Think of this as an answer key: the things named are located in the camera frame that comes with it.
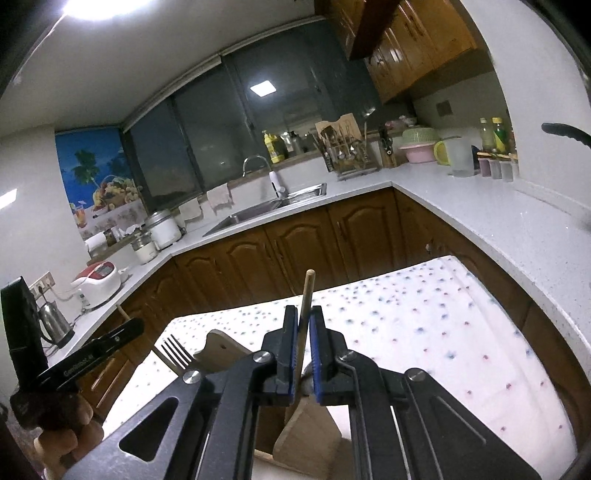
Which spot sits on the metal fork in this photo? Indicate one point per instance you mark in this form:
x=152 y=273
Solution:
x=178 y=353

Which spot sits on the pink bowl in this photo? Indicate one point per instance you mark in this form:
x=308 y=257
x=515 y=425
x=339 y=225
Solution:
x=418 y=154

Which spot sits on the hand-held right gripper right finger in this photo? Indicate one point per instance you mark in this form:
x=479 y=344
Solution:
x=316 y=353

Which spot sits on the beige dish cloth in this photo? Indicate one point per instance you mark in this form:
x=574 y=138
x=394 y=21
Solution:
x=190 y=210
x=219 y=198

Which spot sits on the steel electric kettle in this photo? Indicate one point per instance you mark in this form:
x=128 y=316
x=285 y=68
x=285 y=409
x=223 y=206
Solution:
x=55 y=325

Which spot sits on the wooden wall cabinets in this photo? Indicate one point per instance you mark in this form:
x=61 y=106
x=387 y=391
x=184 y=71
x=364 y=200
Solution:
x=415 y=41

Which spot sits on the wooden chopstick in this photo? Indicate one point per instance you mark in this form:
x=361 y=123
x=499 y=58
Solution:
x=306 y=300

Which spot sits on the clear oil bottle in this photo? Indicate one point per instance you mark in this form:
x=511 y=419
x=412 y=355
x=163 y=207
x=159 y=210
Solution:
x=485 y=136

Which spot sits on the tropical fruit wall poster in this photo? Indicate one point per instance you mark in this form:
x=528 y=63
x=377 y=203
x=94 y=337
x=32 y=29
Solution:
x=92 y=170

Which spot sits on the wall vent cover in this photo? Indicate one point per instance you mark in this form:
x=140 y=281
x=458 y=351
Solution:
x=445 y=108

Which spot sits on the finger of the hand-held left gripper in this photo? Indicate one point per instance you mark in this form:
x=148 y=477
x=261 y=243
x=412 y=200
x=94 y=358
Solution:
x=122 y=334

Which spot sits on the wooden cutting board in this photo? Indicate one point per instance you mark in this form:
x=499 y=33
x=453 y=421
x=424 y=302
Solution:
x=344 y=122

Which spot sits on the dotted white tablecloth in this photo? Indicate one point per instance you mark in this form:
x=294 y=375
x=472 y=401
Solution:
x=415 y=332

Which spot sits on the steel sink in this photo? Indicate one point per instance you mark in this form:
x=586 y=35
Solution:
x=258 y=212

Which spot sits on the black wok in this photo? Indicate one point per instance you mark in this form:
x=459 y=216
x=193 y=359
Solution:
x=561 y=129

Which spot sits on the chrome faucet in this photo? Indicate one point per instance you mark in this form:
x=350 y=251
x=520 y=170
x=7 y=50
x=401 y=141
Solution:
x=275 y=182

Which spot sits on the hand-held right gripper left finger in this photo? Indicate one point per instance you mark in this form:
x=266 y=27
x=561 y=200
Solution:
x=292 y=353

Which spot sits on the wooden utensil holder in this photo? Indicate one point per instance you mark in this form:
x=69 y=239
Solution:
x=304 y=434

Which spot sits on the glass jar with white lid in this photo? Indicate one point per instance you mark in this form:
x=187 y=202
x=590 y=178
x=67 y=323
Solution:
x=143 y=251

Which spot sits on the wooden base cabinets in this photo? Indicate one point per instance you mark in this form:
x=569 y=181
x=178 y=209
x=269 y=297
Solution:
x=300 y=244

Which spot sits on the knife block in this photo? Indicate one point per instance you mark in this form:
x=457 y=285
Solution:
x=388 y=154

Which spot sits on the frosted plastic pitcher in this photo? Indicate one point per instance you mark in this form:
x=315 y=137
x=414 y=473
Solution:
x=461 y=157

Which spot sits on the wall socket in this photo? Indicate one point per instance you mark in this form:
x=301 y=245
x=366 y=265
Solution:
x=44 y=281

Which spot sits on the person's left hand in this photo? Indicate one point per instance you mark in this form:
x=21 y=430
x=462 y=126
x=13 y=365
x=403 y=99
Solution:
x=64 y=443

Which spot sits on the green yellow bottle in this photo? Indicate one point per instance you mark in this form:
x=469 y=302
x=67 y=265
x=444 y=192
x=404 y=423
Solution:
x=501 y=136

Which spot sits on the red and white rice cooker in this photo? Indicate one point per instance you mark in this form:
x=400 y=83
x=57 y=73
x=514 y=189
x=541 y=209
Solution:
x=99 y=281

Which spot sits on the ceiling light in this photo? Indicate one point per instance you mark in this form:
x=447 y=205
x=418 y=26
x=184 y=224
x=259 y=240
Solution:
x=106 y=7

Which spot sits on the paper towel roll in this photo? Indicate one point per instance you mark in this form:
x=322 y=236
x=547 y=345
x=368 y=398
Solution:
x=97 y=244

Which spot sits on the dark glass bottle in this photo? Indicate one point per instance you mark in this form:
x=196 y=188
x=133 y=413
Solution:
x=295 y=144

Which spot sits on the dish rack with utensils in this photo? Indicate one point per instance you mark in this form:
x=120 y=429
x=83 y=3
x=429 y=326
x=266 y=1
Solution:
x=346 y=157

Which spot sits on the dark sliding window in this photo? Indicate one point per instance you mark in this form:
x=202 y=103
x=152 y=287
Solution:
x=207 y=124

